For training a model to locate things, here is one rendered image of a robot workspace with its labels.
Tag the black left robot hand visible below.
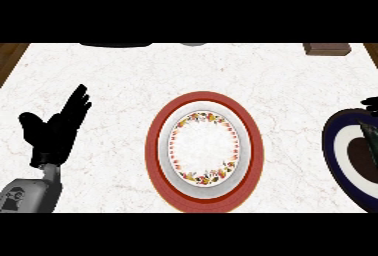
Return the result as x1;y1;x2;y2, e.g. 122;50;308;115
18;83;94;169

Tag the brown wooden block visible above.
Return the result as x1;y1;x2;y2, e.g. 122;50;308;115
302;42;353;57

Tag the dark purple eggplant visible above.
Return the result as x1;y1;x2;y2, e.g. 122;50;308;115
346;119;378;186

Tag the black flat appliance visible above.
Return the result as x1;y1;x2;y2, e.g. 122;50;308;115
79;42;154;49

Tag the red round placemat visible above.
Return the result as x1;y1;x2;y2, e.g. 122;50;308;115
144;90;266;214

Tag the navy and white plate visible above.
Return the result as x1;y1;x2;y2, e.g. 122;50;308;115
321;107;378;214

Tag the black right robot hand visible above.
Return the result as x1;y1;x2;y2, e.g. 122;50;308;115
361;96;378;118

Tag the white floral rimmed plate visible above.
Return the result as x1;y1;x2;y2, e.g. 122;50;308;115
157;101;253;200

